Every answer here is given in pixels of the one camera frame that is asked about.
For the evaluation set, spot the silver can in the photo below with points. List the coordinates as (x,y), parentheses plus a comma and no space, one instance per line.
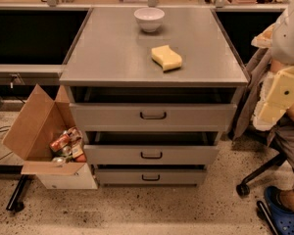
(66,151)

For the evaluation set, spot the blue croc shoe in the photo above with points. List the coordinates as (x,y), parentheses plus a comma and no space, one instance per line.
(282,218)

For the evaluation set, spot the grey middle drawer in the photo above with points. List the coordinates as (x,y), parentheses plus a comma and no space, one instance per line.
(150,148)

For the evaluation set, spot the red snack bag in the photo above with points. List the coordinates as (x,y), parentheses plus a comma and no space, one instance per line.
(60,143)

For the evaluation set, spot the black desk leg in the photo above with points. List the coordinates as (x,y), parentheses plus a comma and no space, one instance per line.
(16,204)

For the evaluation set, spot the grey bottom drawer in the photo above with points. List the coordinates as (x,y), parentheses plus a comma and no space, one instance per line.
(151,174)

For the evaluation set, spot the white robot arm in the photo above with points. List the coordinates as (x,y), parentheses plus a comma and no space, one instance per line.
(282,49)

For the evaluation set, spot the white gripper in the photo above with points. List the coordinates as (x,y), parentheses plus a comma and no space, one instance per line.
(289,38)

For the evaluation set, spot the grey drawer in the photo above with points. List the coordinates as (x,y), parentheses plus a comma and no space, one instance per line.
(150,148)
(151,174)
(152,109)

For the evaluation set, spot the yellow sponge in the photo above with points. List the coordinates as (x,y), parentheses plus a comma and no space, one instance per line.
(166,58)

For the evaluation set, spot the long workbench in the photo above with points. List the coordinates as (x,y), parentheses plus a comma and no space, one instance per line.
(37,36)

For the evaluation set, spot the black office chair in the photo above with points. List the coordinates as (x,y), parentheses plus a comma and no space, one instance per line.
(242,188)

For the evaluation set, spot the grey top drawer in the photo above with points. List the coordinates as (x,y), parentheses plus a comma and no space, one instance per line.
(152,109)

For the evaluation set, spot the grey jacket on chair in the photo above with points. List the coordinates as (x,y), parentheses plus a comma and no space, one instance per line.
(257,68)

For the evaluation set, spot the grey drawer cabinet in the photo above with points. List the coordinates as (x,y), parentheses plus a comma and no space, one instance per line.
(113,51)

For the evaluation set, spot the open cardboard box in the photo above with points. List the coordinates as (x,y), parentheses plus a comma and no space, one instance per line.
(41,121)

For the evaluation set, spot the white ceramic bowl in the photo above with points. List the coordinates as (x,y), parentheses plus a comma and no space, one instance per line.
(149,19)

